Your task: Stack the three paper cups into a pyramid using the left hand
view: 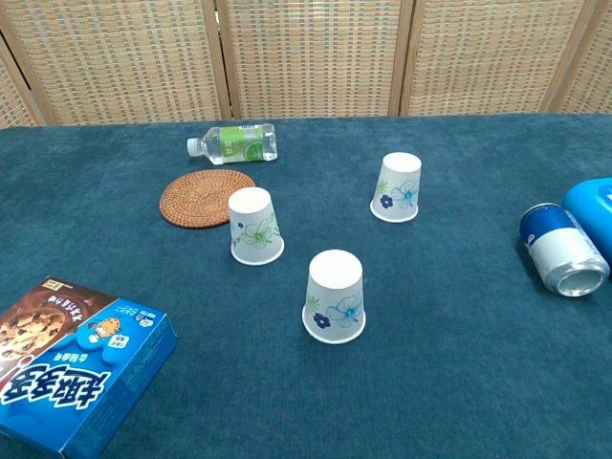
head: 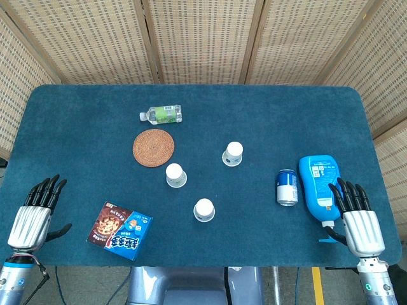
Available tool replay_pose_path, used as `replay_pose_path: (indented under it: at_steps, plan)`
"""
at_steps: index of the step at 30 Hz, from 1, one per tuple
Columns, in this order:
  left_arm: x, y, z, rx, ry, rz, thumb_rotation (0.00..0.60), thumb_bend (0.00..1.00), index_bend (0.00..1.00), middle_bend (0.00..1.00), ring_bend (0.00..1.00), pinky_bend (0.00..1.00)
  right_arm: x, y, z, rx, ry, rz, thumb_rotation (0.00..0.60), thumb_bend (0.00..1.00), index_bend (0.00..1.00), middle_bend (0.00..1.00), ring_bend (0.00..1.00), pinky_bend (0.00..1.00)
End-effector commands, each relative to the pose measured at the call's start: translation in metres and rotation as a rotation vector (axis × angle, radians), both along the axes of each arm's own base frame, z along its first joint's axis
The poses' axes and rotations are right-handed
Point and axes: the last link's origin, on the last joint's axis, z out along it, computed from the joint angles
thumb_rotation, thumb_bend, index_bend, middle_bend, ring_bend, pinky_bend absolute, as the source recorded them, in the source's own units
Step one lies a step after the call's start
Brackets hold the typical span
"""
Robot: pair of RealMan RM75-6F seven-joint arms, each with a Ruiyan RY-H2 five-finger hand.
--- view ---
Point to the white cup blue flower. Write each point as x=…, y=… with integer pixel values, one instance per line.
x=334, y=291
x=399, y=191

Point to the woven folding screen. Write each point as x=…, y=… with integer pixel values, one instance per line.
x=306, y=52

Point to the blue white soda can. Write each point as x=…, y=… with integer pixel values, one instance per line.
x=559, y=248

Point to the blue cookie box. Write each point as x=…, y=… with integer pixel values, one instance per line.
x=72, y=363

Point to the white cup green flower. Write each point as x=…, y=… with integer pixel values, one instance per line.
x=252, y=220

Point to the clear bottle green label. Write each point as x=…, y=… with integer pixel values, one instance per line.
x=239, y=143

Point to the teal table cloth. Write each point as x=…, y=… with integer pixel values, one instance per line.
x=430, y=373

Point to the round woven rattan coaster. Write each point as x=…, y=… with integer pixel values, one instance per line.
x=196, y=198

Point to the blue detergent pump bottle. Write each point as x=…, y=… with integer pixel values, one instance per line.
x=590, y=205

